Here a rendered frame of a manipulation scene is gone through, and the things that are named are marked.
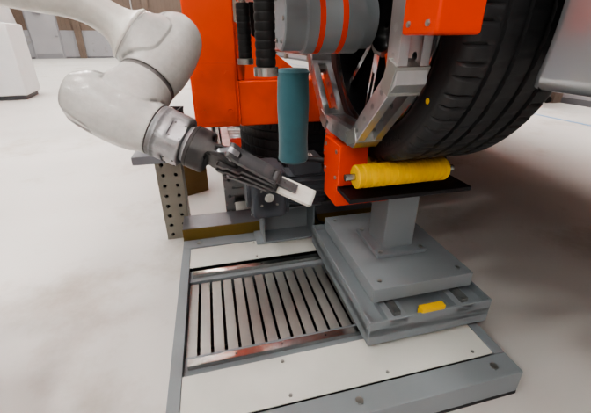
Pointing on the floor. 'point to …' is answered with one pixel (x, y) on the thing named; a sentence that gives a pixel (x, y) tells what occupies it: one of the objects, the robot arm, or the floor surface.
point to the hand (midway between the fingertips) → (295, 192)
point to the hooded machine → (15, 61)
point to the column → (172, 197)
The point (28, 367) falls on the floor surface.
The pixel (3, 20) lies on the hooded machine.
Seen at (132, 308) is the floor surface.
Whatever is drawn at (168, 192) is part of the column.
